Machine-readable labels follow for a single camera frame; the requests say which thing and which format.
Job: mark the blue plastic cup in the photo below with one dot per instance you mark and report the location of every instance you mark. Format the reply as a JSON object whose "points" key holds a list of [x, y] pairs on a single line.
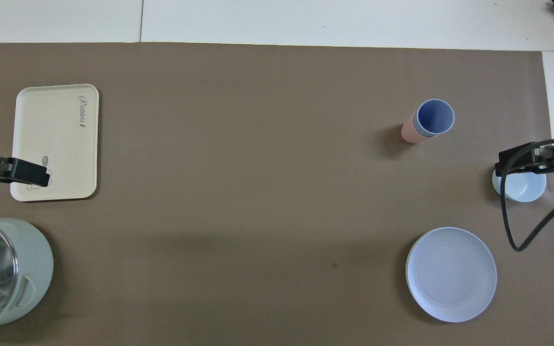
{"points": [[434, 116]]}

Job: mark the pink plastic cup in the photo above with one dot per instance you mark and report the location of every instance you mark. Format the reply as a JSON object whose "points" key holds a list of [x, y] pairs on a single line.
{"points": [[409, 133]]}

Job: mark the cream rabbit print tray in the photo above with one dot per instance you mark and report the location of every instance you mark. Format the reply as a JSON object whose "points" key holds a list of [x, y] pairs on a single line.
{"points": [[51, 139]]}

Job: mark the light blue bowl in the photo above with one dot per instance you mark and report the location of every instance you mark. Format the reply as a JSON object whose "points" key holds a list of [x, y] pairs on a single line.
{"points": [[527, 190]]}

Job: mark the pale green electric cooker pot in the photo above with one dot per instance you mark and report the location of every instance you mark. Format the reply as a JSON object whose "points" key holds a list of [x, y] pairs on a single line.
{"points": [[22, 269]]}

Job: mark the lavender round plate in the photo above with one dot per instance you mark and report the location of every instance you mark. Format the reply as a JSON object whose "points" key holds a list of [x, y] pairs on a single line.
{"points": [[451, 274]]}

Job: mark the brown table mat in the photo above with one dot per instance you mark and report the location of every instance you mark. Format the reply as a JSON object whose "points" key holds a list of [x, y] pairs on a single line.
{"points": [[267, 192]]}

